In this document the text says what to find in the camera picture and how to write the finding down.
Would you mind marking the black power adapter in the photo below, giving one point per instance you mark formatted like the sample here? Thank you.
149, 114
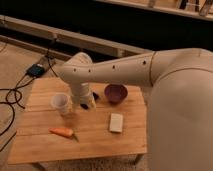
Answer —
35, 71

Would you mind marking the purple bowl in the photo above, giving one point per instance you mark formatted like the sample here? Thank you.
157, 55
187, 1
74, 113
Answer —
115, 93

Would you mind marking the wooden table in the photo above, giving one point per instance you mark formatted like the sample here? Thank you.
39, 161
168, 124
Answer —
91, 135

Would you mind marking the translucent plastic cup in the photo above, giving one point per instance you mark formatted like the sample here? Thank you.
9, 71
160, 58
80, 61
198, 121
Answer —
60, 102

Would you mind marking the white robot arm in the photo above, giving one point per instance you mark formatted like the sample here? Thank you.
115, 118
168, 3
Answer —
180, 105

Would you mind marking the black eraser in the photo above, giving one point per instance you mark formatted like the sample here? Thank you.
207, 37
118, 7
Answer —
96, 96

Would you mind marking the orange carrot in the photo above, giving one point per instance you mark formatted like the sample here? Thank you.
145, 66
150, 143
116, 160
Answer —
65, 132

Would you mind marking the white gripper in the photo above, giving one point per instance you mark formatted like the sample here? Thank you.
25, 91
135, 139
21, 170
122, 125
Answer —
82, 94

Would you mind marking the white sponge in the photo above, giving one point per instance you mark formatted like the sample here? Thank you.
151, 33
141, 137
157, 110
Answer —
116, 123

